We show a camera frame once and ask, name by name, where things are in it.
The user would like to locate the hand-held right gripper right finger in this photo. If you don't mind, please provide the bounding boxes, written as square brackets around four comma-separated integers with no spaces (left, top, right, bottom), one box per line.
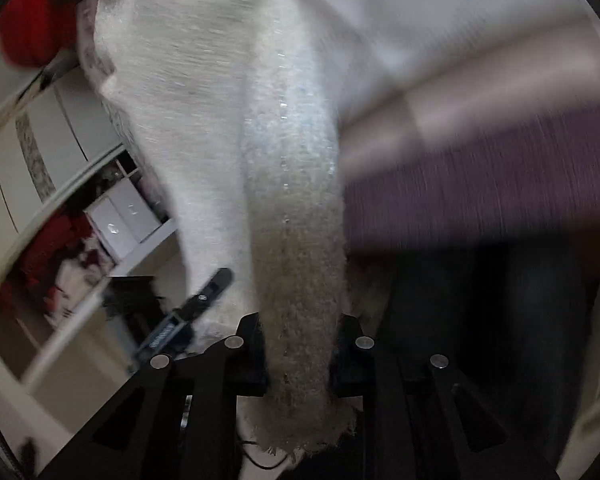
[329,314,561,480]

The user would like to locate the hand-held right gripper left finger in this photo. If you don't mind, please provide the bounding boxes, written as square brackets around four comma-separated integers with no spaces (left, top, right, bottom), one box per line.
[37,312,269,480]

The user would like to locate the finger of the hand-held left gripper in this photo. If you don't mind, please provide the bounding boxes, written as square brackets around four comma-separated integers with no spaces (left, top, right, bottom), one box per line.
[179,267,234,322]

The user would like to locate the white boucle jacket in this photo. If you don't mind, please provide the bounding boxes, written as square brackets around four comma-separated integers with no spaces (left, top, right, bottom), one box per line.
[77,0,355,463]

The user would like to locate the red hanging clothes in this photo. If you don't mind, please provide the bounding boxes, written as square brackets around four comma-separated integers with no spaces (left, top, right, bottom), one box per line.
[19,211,112,311]

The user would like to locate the white fluffy garment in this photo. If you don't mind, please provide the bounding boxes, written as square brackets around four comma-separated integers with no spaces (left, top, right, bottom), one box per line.
[45,255,107,322]

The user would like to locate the white wardrobe drawer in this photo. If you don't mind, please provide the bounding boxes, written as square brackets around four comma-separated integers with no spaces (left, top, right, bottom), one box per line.
[86,195,142,259]
[112,180,164,244]

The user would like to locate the white wardrobe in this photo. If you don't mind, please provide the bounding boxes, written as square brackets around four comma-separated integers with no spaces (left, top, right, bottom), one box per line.
[0,55,182,386]

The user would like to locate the white sliding wardrobe door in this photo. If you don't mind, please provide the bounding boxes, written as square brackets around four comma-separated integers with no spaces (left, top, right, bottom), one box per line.
[0,67,127,261]

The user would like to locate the purple floral blanket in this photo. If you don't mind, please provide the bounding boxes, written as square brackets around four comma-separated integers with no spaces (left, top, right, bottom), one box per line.
[340,105,600,257]

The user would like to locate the cream cloth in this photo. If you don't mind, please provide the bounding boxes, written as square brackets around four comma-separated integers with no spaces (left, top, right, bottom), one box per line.
[555,260,600,467]

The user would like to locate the red folded quilt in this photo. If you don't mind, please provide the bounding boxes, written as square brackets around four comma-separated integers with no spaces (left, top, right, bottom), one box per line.
[0,0,104,69]

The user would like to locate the black cable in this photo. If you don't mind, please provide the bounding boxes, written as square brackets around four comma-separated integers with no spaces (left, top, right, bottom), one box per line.
[236,439,292,472]

